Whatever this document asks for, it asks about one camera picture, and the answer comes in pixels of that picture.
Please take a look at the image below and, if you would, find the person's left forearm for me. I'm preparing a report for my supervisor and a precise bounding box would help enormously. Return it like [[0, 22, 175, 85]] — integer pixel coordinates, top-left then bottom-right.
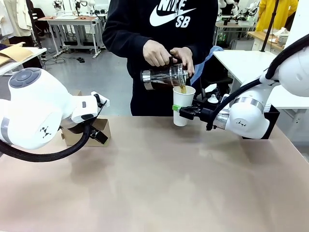
[[187, 23, 219, 64]]

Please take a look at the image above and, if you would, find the white table with envelope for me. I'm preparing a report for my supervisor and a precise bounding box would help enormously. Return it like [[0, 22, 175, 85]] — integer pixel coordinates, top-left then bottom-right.
[[0, 46, 48, 76]]

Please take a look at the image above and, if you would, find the white side table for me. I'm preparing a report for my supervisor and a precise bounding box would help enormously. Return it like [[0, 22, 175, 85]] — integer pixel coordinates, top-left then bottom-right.
[[212, 49, 309, 110]]

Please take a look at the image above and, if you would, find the wooden topped table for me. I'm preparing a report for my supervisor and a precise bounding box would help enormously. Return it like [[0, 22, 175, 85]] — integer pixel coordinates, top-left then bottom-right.
[[247, 30, 287, 52]]

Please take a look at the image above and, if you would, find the white paper cup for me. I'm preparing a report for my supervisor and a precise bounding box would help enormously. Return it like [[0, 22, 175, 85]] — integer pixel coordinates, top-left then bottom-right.
[[172, 86, 197, 127]]

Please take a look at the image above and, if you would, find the person in cream coat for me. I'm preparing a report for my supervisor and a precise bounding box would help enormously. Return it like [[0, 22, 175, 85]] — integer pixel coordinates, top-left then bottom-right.
[[0, 0, 33, 38]]

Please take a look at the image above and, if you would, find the brown cardboard cup carrier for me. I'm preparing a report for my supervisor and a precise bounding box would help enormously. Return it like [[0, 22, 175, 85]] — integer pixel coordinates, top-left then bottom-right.
[[60, 89, 112, 147]]

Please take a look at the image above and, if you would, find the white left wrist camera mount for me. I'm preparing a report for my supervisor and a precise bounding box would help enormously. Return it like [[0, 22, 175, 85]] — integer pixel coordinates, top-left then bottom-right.
[[91, 91, 111, 116]]

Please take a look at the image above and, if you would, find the person's right forearm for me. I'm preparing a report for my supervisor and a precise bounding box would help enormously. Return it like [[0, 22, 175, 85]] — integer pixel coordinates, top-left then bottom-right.
[[102, 26, 152, 59]]

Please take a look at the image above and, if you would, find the black tripod pole thin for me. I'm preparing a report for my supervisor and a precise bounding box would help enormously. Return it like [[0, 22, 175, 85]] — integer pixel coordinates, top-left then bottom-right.
[[25, 0, 43, 48]]

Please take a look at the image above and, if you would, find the black open box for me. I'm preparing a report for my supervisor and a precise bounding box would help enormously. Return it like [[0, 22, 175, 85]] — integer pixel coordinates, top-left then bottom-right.
[[241, 105, 281, 140]]

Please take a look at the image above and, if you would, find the white bowls stack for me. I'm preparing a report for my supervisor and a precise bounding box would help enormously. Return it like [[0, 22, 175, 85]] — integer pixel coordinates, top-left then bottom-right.
[[274, 27, 290, 47]]

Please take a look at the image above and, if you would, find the black Nike hoodie torso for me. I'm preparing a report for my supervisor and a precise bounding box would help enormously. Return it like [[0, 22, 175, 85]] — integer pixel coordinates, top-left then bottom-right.
[[102, 0, 219, 117]]

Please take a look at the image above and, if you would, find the brown paper envelope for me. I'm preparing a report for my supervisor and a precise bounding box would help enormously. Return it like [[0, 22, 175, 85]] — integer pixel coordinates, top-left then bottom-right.
[[0, 42, 34, 66]]

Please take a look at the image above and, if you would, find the grey framed workbench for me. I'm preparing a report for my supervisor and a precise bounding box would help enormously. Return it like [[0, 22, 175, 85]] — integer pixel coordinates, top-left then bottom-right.
[[37, 14, 107, 59]]

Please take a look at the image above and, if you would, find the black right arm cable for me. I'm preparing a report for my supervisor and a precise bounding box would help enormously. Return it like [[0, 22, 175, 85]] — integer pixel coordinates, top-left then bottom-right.
[[206, 33, 309, 131]]

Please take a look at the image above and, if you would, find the person's right hand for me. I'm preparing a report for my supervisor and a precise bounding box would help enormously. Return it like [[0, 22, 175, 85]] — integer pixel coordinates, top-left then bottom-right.
[[142, 39, 173, 68]]

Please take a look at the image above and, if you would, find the glass french press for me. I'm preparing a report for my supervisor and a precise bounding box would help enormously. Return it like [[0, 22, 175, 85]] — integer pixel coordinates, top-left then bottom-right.
[[140, 56, 192, 91]]

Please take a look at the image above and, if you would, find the blue cloth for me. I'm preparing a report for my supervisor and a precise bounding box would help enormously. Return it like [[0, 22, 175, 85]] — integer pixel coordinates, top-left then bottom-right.
[[192, 45, 224, 86]]

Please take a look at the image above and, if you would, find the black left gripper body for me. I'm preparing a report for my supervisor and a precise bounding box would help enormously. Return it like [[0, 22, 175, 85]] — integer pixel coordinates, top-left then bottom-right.
[[60, 116, 97, 134]]

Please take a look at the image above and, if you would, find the person in yellow jacket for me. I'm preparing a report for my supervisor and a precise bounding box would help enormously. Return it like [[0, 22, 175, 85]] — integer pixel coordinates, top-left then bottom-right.
[[255, 0, 299, 32]]

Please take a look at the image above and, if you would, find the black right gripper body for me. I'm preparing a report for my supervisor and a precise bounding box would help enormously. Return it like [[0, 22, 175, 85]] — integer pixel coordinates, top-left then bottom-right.
[[192, 107, 216, 122]]

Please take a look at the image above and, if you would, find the black stand pole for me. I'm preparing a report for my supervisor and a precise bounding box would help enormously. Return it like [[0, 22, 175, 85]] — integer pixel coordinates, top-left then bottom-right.
[[260, 0, 280, 53]]

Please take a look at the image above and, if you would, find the person's left hand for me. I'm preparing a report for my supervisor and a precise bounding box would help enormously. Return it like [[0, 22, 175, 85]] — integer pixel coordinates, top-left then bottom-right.
[[169, 46, 196, 77]]

